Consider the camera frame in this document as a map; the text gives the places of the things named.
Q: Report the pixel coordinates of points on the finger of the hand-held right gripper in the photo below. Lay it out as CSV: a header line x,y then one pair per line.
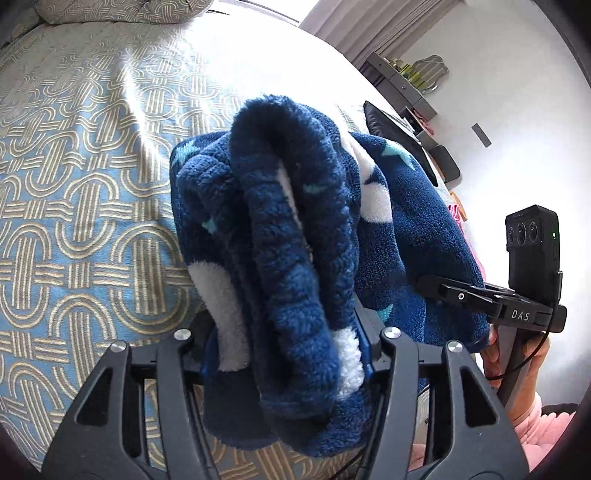
x,y
457,293

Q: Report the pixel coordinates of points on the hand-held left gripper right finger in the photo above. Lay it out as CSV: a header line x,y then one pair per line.
x,y
367,350

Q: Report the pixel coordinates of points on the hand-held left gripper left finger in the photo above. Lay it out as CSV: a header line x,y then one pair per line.
x,y
198,355

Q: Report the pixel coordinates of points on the blue star print fleece pants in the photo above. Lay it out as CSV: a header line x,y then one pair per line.
x,y
295,258

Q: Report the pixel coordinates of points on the person's right forearm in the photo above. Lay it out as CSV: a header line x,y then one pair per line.
x,y
540,434

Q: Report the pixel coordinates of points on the person's right hand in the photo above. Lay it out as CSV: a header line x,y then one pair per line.
x,y
491,360

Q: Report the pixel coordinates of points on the pink cloth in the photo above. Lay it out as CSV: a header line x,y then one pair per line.
x,y
466,230

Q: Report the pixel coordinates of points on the grey chair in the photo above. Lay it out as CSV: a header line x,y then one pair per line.
x,y
445,166

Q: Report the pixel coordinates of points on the patterned bed cover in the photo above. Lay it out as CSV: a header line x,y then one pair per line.
x,y
92,207

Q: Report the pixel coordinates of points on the black leather cushion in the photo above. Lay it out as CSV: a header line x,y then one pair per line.
x,y
388,124

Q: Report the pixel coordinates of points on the grey shelf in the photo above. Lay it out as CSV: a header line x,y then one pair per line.
x,y
406,94

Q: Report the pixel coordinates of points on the grey scalloped mirror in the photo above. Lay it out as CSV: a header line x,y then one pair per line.
x,y
434,71

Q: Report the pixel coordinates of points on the green bottles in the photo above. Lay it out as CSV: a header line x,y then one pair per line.
x,y
408,74

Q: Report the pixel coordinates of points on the pale pink curtain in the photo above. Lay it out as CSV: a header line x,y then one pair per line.
x,y
369,27

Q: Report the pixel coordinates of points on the bunched patterned duvet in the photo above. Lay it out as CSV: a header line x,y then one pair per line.
x,y
115,11

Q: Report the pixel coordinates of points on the grey wall switch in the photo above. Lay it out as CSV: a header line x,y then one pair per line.
x,y
481,135

